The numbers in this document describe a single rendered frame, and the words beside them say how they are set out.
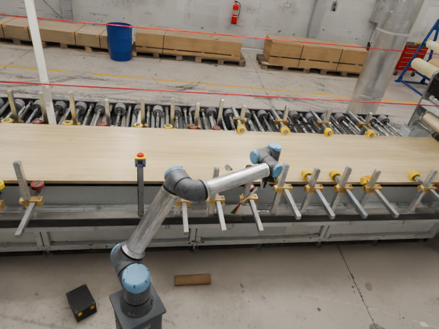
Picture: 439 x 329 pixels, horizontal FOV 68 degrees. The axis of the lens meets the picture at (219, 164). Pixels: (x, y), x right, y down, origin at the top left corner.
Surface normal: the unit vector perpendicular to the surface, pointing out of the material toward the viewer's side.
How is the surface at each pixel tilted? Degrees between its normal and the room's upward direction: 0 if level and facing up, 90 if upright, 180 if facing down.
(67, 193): 90
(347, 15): 90
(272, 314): 0
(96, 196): 90
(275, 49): 90
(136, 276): 5
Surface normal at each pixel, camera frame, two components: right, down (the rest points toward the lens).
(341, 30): 0.07, 0.57
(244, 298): 0.12, -0.82
